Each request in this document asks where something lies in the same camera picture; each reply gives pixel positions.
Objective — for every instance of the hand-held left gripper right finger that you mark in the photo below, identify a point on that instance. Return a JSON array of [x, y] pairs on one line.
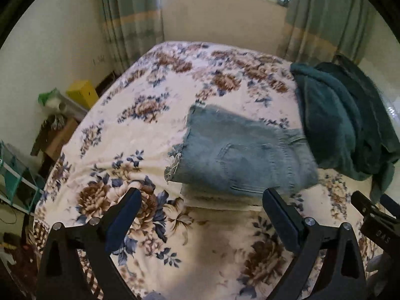
[[282, 222]]

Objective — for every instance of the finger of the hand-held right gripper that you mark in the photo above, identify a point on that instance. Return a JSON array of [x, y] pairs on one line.
[[364, 206]]

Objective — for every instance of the yellow box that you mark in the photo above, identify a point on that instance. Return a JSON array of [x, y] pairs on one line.
[[82, 93]]

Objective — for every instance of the light blue denim pants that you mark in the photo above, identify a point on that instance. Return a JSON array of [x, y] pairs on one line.
[[242, 153]]

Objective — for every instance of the green plastic bag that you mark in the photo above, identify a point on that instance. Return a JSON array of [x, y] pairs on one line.
[[50, 97]]

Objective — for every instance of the wooden bedside table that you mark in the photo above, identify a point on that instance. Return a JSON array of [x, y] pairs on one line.
[[59, 137]]

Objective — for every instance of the floral bed sheet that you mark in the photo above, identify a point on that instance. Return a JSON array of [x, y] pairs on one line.
[[162, 137]]

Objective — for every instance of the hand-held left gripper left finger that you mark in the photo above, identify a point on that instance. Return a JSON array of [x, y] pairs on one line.
[[123, 218]]

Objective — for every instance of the teal metal rack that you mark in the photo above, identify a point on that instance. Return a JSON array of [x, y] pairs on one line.
[[17, 181]]

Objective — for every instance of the dark green fleece blanket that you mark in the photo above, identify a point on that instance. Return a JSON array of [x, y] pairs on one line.
[[340, 115]]

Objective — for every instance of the green curtain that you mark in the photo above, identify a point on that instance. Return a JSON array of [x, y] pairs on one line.
[[131, 22], [325, 18]]

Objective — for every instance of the folded white cloth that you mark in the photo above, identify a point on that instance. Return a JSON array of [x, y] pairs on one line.
[[218, 198]]

